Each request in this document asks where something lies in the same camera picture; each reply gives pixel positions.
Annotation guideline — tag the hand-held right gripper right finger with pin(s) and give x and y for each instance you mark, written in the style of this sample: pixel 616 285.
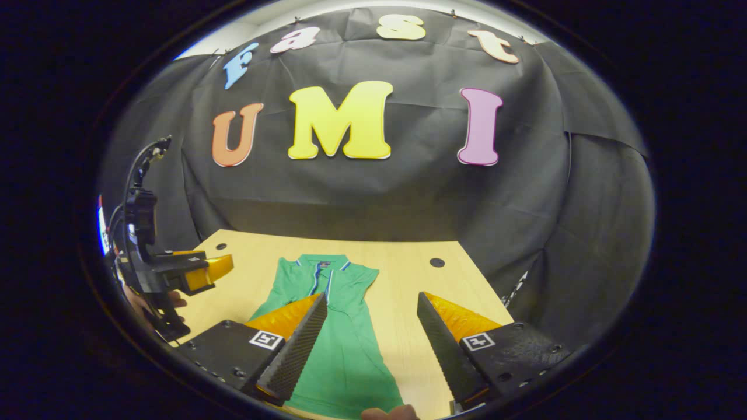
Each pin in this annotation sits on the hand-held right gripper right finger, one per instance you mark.
pixel 446 353

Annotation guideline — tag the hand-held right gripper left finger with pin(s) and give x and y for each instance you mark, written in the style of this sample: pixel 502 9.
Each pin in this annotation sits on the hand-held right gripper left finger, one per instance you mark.
pixel 295 353

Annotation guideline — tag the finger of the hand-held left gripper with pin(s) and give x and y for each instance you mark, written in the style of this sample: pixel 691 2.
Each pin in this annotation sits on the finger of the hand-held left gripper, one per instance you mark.
pixel 216 271

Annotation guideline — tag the green T-shirt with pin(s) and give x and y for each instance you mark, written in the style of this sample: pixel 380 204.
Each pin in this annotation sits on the green T-shirt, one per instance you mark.
pixel 344 361

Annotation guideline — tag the computer monitor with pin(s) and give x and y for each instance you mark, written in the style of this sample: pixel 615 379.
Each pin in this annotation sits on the computer monitor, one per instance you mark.
pixel 101 227

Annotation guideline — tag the black backdrop cloth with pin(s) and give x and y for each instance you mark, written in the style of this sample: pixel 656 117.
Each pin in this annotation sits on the black backdrop cloth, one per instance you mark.
pixel 379 192

